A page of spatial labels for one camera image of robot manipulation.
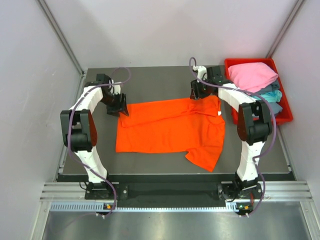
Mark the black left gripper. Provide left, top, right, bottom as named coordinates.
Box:
left=100, top=92, right=129, bottom=118

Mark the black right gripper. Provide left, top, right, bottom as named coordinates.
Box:
left=189, top=77, right=212, bottom=101

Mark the orange t-shirt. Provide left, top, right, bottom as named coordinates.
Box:
left=115, top=96, right=225, bottom=172

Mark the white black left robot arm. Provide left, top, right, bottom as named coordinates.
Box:
left=60, top=73, right=129, bottom=199

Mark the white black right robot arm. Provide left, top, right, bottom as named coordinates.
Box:
left=190, top=65, right=273, bottom=198

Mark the pink folded t-shirt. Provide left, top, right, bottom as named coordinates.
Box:
left=227, top=62, right=279, bottom=93

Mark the teal folded t-shirt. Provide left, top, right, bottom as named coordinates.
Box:
left=259, top=90, right=283, bottom=103

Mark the grey-blue folded t-shirt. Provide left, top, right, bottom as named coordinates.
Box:
left=255, top=80, right=280, bottom=95

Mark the blue-grey folded t-shirt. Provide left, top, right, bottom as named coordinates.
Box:
left=269, top=102, right=283, bottom=117

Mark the red plastic bin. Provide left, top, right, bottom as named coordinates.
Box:
left=224, top=58, right=293, bottom=125

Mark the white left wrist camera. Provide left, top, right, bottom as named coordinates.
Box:
left=108, top=79, right=122, bottom=96

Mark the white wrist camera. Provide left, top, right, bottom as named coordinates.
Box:
left=192, top=65, right=208, bottom=82
left=108, top=79, right=122, bottom=96

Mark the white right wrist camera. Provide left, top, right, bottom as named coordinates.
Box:
left=192, top=65, right=208, bottom=82

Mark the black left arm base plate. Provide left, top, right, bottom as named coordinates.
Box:
left=84, top=182, right=129, bottom=200

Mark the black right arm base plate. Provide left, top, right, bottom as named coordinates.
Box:
left=217, top=181, right=262, bottom=202

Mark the grey slotted cable duct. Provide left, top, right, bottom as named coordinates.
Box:
left=50, top=202, right=249, bottom=213

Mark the aluminium frame rail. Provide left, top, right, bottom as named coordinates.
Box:
left=40, top=181, right=312, bottom=202

